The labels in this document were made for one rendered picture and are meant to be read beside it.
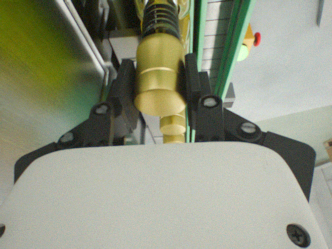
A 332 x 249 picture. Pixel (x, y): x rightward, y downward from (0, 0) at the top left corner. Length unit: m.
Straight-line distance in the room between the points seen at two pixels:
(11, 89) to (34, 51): 0.05
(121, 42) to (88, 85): 0.22
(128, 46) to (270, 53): 0.50
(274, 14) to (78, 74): 0.56
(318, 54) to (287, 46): 0.13
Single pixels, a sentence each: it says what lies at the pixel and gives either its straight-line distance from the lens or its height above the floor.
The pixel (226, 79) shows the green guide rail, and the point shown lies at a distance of 0.49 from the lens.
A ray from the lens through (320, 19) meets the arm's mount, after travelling 0.74.
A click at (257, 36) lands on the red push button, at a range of 0.65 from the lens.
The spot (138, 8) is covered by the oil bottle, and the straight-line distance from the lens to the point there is 0.20.
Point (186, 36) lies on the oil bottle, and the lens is 0.23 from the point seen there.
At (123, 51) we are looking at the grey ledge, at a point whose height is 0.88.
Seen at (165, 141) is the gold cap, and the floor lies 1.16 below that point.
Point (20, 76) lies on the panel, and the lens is 0.22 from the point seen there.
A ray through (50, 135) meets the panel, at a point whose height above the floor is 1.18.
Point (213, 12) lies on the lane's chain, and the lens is 0.46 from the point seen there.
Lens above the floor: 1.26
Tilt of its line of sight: 26 degrees down
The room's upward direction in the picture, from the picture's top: 179 degrees clockwise
